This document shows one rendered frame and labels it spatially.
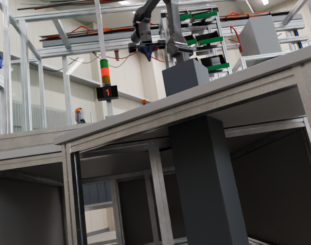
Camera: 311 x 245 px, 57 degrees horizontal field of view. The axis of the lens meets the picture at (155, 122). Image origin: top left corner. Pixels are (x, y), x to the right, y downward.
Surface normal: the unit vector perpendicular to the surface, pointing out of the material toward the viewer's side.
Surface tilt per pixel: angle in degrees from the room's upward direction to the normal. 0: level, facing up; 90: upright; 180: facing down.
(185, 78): 90
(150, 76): 90
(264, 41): 90
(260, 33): 90
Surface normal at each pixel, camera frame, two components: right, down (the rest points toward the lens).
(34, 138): 0.05, -0.25
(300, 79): -0.54, -0.13
